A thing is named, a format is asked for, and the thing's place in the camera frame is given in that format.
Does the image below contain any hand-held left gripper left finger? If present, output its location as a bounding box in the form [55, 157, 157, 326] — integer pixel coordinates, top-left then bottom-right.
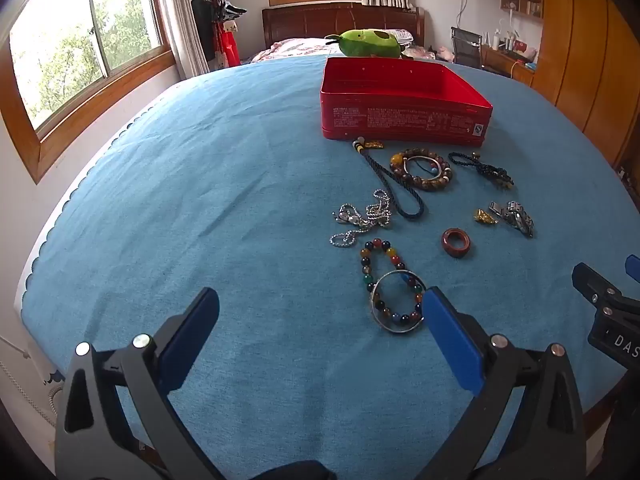
[54, 287, 221, 480]

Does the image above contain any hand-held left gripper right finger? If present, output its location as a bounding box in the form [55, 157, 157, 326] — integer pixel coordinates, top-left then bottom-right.
[415, 286, 588, 480]

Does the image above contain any plain silver bangle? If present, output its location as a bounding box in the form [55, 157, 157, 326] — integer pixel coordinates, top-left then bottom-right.
[370, 270, 428, 333]

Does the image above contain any red-brown ring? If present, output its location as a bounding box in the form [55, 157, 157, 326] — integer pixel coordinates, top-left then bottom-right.
[441, 228, 473, 260]

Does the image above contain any silver wristwatch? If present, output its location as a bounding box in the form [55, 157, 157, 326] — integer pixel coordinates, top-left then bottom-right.
[489, 201, 535, 238]

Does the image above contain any multicolour bead bracelet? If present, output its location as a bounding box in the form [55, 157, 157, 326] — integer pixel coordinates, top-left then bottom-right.
[357, 238, 426, 328]

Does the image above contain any silver chain necklace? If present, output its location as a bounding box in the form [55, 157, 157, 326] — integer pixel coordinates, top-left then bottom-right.
[329, 189, 393, 249]

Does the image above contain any thin silver bangle with beads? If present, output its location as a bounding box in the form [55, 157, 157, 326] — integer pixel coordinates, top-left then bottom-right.
[402, 156, 446, 179]

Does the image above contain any brown bead bracelet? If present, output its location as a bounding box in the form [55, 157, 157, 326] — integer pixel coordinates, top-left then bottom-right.
[390, 147, 454, 193]

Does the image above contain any dark blue cord lanyard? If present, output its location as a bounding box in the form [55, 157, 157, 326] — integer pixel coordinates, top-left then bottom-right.
[351, 137, 426, 219]

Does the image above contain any red tin box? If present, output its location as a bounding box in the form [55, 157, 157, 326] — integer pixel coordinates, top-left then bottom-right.
[320, 56, 494, 147]

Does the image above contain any blue tablecloth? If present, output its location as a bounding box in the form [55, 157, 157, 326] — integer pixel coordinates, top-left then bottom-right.
[20, 55, 640, 480]

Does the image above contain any wooden wardrobe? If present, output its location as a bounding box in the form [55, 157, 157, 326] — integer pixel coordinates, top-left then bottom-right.
[530, 0, 640, 166]

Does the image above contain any wooden desk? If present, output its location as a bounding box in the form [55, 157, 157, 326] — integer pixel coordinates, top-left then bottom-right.
[482, 45, 538, 86]

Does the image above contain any black office chair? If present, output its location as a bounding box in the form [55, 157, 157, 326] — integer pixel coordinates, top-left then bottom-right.
[450, 26, 484, 69]

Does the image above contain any red bag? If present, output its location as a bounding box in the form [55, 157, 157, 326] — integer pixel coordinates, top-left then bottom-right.
[220, 30, 242, 67]

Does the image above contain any pink patterned bedding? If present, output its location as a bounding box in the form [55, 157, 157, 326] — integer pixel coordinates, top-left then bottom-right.
[250, 35, 453, 64]

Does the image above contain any black coat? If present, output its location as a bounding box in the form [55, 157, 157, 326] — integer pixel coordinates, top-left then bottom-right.
[191, 0, 221, 61]

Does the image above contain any green avocado plush toy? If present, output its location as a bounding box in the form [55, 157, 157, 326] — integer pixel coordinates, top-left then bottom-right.
[325, 28, 403, 59]

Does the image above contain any dark wooden headboard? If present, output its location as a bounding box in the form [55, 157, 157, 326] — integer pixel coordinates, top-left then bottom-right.
[262, 2, 426, 51]

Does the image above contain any white coiled cord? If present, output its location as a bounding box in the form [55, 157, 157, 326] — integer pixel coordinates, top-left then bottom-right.
[0, 335, 60, 427]

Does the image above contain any large wooden frame window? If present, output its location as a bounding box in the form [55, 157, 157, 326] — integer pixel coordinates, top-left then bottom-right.
[0, 0, 177, 183]

